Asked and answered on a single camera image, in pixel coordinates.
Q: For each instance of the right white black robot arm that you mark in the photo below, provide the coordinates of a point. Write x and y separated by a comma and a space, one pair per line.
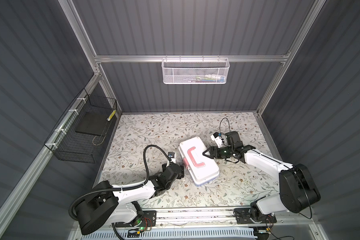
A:
297, 192

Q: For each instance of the black foam pad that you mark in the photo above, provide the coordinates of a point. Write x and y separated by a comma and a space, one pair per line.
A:
93, 124

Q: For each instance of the yellow tag in cage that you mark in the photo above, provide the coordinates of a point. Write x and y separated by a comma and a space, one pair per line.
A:
111, 115

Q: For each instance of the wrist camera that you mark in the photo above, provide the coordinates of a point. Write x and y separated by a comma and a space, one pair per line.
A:
219, 139
172, 157

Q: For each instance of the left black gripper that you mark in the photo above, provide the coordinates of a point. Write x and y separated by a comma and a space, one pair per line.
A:
182, 172

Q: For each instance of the white wire mesh basket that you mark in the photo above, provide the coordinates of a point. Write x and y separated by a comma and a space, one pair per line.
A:
195, 71

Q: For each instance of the white blue tool box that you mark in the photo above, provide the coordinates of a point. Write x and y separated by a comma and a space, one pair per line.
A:
201, 168

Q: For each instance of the white vented cable duct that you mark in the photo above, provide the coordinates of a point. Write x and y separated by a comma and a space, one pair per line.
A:
191, 234

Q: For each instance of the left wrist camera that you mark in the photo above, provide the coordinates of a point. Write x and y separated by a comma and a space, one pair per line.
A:
172, 157

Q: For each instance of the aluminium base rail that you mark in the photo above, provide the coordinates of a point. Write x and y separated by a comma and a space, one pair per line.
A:
195, 214

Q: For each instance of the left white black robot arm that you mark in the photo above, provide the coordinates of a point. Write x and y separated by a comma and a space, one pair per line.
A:
111, 204

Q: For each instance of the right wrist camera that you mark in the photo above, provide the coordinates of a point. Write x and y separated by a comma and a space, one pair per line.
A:
219, 139

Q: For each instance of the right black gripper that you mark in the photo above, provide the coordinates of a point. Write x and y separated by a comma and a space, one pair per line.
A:
211, 152

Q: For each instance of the black wire cage basket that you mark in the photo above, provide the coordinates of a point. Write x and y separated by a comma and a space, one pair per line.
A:
67, 145

